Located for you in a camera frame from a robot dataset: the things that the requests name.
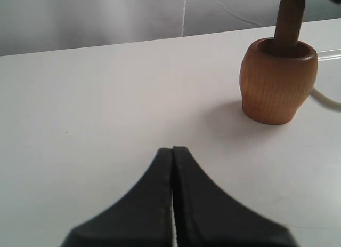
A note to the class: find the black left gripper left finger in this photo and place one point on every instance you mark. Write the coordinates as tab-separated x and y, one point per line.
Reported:
142	217

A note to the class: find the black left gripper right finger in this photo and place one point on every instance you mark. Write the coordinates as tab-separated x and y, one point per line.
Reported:
205	215

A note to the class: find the brown wooden stick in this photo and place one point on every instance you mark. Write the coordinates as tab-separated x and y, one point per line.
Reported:
289	20

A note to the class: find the brown wooden cup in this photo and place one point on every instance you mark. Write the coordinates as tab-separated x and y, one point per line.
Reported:
273	86

